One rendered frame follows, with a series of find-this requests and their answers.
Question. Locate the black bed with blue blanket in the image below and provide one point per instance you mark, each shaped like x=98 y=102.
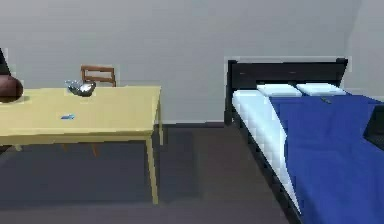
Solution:
x=320 y=143

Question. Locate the yellow wooden table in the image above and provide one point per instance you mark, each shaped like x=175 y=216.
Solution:
x=110 y=110

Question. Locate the white pillow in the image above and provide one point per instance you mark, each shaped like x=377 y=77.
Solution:
x=320 y=89
x=278 y=90

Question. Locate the brown wooden chair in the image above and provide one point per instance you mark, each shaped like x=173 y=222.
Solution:
x=98 y=75

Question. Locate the small blue flat card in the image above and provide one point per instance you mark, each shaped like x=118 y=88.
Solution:
x=67 y=117

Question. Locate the black laptop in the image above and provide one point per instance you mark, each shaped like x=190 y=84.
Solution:
x=376 y=126

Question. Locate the dark brown table lamp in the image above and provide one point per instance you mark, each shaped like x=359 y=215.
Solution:
x=8 y=87

